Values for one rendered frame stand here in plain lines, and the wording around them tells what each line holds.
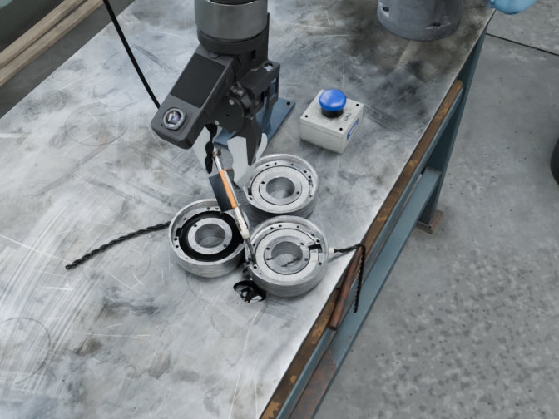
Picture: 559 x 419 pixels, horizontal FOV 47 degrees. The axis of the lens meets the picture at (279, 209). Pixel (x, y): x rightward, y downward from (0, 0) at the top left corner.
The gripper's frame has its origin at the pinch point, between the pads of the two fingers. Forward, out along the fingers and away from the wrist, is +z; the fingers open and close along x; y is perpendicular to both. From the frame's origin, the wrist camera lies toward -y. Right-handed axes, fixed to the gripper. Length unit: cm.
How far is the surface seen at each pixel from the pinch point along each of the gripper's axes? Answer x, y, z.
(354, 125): -8.1, 23.3, 3.9
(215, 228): -0.1, -1.7, 8.2
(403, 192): -14, 43, 31
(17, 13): 157, 97, 73
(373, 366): -19, 38, 85
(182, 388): -8.3, -21.1, 12.7
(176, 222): 4.3, -4.3, 7.3
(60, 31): 139, 100, 76
